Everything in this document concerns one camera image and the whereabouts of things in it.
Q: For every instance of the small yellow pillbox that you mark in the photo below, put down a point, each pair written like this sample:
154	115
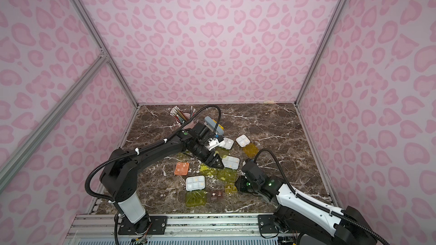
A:
230	188

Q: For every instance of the small dark red pillbox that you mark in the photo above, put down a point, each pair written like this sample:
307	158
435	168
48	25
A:
217	195

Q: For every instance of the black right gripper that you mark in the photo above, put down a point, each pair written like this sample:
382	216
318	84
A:
245	184

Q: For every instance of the orange square pillbox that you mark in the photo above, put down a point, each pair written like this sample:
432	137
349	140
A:
182	169

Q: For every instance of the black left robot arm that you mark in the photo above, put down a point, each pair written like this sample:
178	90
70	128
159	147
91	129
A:
119	176

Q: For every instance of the white pillbox green lid front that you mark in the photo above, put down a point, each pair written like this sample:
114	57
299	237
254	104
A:
196	195

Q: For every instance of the coloured pencils bundle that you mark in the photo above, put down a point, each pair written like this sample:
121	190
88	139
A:
180	116

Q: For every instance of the aluminium front rail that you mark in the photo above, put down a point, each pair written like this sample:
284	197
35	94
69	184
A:
174	229

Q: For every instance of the blue grey stapler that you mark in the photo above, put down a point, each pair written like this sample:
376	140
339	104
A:
211	124

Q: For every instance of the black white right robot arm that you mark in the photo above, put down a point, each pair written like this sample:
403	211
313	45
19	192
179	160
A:
313	221

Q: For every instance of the white pillbox green lid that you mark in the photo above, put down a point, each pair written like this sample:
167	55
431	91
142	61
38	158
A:
207	171
229	173
196	195
224	147

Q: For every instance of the white pillbox yellow lid far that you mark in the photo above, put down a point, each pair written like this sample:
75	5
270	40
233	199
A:
248	147

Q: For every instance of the white pillbox green lid back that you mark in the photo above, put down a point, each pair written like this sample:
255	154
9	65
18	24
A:
224	147

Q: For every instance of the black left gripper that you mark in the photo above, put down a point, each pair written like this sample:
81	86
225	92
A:
203	151

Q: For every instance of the pink pencil cup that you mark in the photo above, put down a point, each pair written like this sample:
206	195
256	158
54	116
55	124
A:
191	123

